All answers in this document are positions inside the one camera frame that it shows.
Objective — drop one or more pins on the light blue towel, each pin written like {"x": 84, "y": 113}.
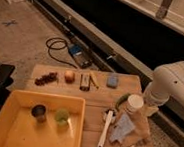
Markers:
{"x": 122, "y": 128}

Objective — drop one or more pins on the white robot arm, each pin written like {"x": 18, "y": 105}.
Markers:
{"x": 167, "y": 82}

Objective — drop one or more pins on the green plastic cup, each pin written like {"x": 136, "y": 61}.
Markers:
{"x": 61, "y": 116}

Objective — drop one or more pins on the metal cup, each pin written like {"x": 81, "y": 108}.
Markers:
{"x": 38, "y": 111}

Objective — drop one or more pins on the yellow banana toy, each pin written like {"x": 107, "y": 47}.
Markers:
{"x": 94, "y": 79}

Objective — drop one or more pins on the blue sponge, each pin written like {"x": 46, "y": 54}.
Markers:
{"x": 112, "y": 81}

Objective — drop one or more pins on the blue power device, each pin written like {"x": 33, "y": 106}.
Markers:
{"x": 79, "y": 56}

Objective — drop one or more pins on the orange toy fruit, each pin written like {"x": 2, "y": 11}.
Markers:
{"x": 69, "y": 76}

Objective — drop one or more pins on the green curved vegetable toy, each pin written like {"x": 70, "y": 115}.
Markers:
{"x": 121, "y": 100}

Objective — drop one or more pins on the white lidded jar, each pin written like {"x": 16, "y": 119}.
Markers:
{"x": 134, "y": 103}

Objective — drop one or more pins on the purple grape bunch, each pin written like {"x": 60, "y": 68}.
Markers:
{"x": 45, "y": 79}

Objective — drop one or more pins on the yellow plastic tub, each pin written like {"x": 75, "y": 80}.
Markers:
{"x": 19, "y": 128}

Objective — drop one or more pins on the white handled brush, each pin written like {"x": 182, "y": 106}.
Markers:
{"x": 108, "y": 121}

